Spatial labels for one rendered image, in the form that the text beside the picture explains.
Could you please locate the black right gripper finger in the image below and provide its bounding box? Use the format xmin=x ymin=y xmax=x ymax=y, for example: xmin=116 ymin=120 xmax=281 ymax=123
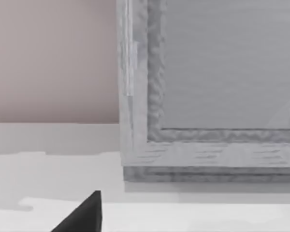
xmin=50 ymin=190 xmax=103 ymax=232

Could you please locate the grey cabinet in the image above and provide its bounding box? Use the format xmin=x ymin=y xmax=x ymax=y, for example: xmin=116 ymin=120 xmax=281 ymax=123
xmin=116 ymin=0 xmax=290 ymax=183

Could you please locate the grey cabinet door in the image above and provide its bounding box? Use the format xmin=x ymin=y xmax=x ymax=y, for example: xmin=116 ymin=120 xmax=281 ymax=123
xmin=146 ymin=0 xmax=290 ymax=143

